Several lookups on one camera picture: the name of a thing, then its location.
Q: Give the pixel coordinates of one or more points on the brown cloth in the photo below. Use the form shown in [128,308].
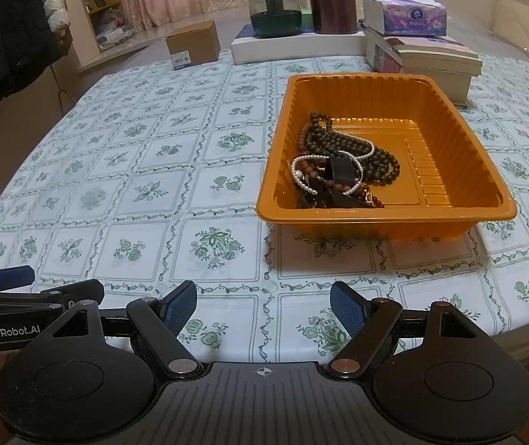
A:
[65,39]

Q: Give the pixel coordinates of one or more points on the black glossy bangle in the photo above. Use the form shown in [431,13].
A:
[343,169]

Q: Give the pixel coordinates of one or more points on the small green box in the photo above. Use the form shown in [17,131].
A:
[306,19]

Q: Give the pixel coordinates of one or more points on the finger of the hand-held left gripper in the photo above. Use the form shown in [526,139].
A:
[9,276]
[83,291]

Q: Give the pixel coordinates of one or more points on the yellow bookshelf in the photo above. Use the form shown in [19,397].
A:
[81,14]

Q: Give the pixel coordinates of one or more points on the orange plastic tray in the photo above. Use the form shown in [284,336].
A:
[454,171]

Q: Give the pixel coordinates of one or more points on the white thick book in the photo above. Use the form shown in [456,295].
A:
[459,88]

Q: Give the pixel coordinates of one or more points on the purple and white tissue box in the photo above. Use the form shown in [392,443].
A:
[408,21]

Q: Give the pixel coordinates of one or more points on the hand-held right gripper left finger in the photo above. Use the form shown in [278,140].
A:
[181,307]

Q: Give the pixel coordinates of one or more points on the green floral tablecloth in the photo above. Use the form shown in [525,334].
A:
[153,148]

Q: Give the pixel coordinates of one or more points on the white and blue flat box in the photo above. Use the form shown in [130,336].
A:
[292,51]

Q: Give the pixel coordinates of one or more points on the coat rack stand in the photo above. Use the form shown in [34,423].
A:
[59,88]

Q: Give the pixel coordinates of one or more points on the white plastic bag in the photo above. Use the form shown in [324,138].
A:
[113,30]

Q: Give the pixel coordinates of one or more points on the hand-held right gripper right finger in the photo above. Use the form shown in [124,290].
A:
[347,308]

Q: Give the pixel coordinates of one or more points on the stack of books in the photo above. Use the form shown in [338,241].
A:
[435,58]
[378,55]

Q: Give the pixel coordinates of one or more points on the glass teapot with green base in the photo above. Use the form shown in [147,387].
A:
[276,18]

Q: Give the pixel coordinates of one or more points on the small cardboard box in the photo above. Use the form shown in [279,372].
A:
[192,46]

